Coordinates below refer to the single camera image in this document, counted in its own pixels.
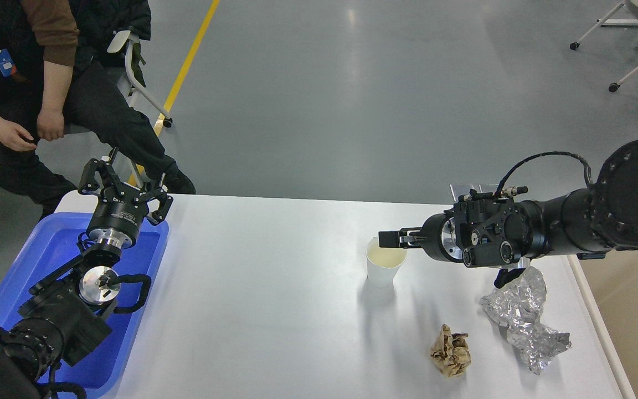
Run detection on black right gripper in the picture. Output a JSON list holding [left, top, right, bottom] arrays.
[[379, 214, 462, 263]]

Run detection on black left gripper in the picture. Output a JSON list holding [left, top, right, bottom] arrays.
[[78, 147, 174, 248]]

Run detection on white paper cup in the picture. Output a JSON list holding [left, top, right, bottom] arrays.
[[366, 237, 407, 288]]

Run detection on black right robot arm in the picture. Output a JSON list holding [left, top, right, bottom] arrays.
[[378, 140, 638, 288]]

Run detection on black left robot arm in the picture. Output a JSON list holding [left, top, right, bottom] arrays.
[[0, 147, 174, 398]]

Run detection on person left hand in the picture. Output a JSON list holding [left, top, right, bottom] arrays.
[[37, 107, 64, 142]]

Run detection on person right hand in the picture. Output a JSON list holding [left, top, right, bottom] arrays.
[[0, 119, 37, 152]]

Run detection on left metal floor plate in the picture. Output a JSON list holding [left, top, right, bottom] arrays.
[[450, 183, 479, 203]]

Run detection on metal floor plate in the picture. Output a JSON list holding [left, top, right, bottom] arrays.
[[450, 183, 479, 203], [478, 183, 499, 193]]

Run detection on right metal floor plate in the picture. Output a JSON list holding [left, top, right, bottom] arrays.
[[478, 183, 499, 193]]

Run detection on grey white chair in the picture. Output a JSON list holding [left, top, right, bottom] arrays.
[[64, 30, 174, 189]]

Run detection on crumpled brown paper ball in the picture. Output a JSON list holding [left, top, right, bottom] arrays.
[[429, 324, 472, 378]]

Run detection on crumpled aluminium foil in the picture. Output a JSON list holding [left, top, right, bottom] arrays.
[[479, 266, 572, 375]]

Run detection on person in black vest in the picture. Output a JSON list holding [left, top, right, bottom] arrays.
[[0, 1, 197, 217]]

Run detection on blue plastic tray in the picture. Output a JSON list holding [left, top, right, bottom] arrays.
[[0, 212, 169, 392]]

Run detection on black jacket on chair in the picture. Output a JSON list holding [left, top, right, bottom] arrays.
[[69, 1, 152, 73]]

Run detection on white chair legs right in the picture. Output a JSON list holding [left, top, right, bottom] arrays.
[[568, 1, 638, 93]]

